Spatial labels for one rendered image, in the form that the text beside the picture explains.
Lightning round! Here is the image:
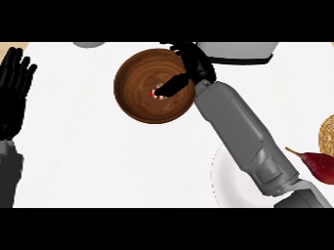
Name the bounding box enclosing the red and white cupcake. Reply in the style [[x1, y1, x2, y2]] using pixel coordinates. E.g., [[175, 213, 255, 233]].
[[149, 82, 169, 101]]

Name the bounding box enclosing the white plate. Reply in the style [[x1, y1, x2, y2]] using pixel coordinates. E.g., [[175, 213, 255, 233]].
[[211, 145, 278, 209]]

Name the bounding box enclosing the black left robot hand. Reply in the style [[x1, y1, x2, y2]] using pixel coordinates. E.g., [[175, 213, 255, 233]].
[[0, 46, 38, 145]]

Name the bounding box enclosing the small grey round object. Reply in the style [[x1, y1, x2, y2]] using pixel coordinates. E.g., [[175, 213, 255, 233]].
[[72, 41, 106, 49]]

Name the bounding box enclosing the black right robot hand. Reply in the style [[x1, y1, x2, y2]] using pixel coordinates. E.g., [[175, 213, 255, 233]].
[[155, 41, 218, 98]]

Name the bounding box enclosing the dark red pear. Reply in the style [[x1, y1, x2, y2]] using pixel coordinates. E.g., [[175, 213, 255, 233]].
[[284, 146, 334, 187]]

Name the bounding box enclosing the brown wooden bowl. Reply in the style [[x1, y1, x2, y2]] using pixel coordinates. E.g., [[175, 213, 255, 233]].
[[112, 48, 197, 125]]

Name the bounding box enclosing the grey appliance with dark band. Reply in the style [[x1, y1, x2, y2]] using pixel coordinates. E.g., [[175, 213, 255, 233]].
[[196, 41, 280, 65]]

